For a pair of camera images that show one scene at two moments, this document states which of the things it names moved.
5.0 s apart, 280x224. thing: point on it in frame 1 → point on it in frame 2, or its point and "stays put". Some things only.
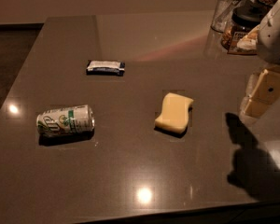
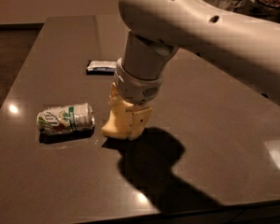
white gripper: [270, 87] → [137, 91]
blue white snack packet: [105, 67] stays put
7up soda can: [67, 120] stays put
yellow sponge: [175, 113] → [116, 126]
